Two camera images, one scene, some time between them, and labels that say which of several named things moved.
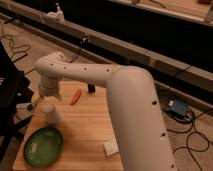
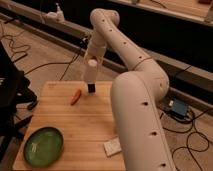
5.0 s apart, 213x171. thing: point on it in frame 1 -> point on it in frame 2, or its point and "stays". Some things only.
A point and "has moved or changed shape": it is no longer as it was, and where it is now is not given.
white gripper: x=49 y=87 -> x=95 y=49
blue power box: x=179 y=106 stays
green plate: x=43 y=147 stays
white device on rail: x=55 y=16 stays
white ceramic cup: x=54 y=117 has moved or changed shape
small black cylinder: x=91 y=88 stays
